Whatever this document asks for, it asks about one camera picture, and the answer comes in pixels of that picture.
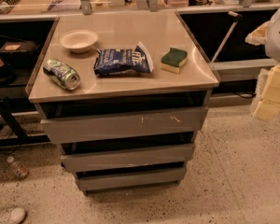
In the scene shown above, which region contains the grey drawer cabinet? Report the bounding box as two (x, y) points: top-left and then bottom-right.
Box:
(26, 11), (218, 181)

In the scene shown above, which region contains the blue chip bag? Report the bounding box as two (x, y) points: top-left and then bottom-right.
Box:
(93, 42), (154, 76)

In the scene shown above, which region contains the black cable on floor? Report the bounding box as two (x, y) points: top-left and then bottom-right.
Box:
(232, 91), (257, 99)

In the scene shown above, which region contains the grey top drawer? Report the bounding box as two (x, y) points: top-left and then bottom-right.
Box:
(41, 106), (208, 144)

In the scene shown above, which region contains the white paper bowl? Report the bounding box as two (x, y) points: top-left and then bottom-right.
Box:
(59, 30), (98, 54)

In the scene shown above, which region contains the green soda can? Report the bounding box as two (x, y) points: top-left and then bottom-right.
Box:
(43, 59), (80, 91)

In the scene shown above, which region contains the grey drawer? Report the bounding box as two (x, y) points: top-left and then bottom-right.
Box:
(41, 106), (208, 144)
(76, 167), (186, 191)
(61, 144), (195, 173)

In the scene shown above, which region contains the plastic bottle on floor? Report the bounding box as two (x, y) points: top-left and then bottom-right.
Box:
(7, 156), (29, 179)

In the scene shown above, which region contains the grey middle drawer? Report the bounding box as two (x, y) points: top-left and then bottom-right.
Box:
(61, 144), (195, 173)

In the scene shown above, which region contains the black bag under shelf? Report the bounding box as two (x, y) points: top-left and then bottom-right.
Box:
(0, 41), (38, 69)

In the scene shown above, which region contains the white stick with black tip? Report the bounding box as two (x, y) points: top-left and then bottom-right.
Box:
(211, 11), (243, 63)

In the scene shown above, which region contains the grey bottom drawer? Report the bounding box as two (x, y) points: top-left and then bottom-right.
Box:
(76, 167), (186, 191)

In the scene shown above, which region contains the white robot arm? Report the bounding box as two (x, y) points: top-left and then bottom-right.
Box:
(245, 8), (280, 121)

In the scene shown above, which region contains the white sneaker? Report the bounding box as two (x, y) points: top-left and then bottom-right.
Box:
(0, 207), (26, 224)

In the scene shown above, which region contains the green yellow sponge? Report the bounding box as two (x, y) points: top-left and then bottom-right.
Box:
(161, 48), (188, 74)

